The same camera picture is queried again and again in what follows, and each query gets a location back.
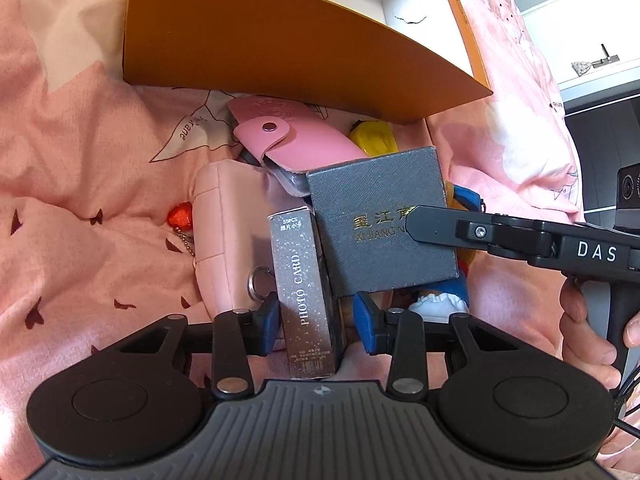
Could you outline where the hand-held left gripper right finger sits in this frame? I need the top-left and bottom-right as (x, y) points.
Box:
(352, 291), (545, 395)

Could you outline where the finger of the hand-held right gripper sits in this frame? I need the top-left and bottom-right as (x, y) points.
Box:
(406, 205), (553, 262)

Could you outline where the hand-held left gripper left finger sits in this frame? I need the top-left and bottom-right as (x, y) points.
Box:
(102, 291), (281, 397)

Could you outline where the silver photo card box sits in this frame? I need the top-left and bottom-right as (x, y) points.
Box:
(268, 207), (347, 380)

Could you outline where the grey gift box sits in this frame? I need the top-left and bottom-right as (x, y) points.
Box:
(306, 146), (460, 299)

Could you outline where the brown bear plush toy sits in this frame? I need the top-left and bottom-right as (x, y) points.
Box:
(390, 182), (488, 326)

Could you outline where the pink fabric pouch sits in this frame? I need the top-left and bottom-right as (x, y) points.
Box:
(192, 160), (282, 312)

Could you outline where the orange cardboard box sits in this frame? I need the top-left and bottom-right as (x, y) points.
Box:
(122, 0), (495, 126)

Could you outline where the person's right hand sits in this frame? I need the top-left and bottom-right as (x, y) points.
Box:
(559, 276), (640, 388)

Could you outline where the dark cabinet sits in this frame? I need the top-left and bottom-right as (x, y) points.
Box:
(560, 84), (640, 223)

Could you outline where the yellow plush toy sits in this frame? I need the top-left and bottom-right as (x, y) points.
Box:
(348, 120), (400, 159)

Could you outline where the grey glossy item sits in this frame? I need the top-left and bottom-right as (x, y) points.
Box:
(240, 149), (313, 197)

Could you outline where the pink snap key case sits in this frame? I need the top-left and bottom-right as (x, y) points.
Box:
(229, 97), (369, 172)

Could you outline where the white desk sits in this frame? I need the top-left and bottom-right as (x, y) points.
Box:
(555, 65), (640, 92)

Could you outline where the black desk stand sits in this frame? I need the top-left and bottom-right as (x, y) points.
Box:
(592, 43), (619, 69)

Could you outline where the metal key ring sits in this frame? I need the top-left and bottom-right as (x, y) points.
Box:
(245, 266), (274, 304)

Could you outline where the red keychain charm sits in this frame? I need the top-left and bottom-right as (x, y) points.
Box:
(166, 202), (199, 267)

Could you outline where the black cable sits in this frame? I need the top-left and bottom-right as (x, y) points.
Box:
(611, 360), (640, 433)

